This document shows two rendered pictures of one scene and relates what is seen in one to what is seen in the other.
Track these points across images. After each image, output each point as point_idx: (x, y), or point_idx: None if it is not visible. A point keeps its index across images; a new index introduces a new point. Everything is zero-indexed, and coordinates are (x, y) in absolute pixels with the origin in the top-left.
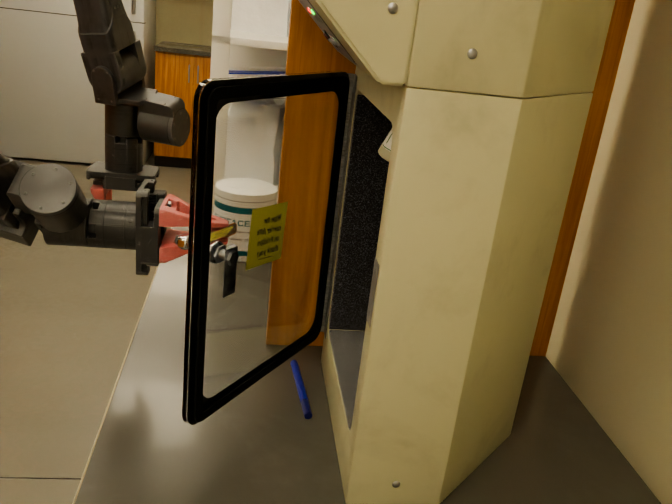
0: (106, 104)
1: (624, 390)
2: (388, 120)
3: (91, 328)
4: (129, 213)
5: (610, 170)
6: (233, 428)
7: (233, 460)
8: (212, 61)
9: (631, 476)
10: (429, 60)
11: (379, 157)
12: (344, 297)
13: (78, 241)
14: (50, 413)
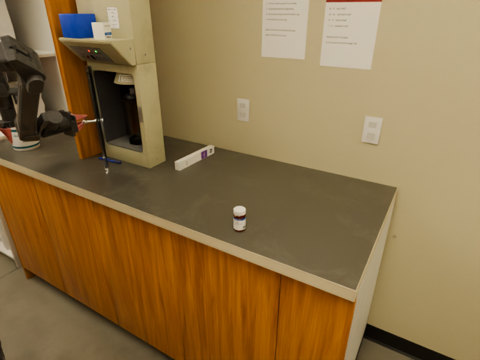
0: (3, 96)
1: (178, 128)
2: (103, 76)
3: None
4: (65, 119)
5: None
6: (107, 172)
7: (117, 175)
8: None
9: (191, 142)
10: (138, 58)
11: (103, 87)
12: (107, 131)
13: (55, 133)
14: None
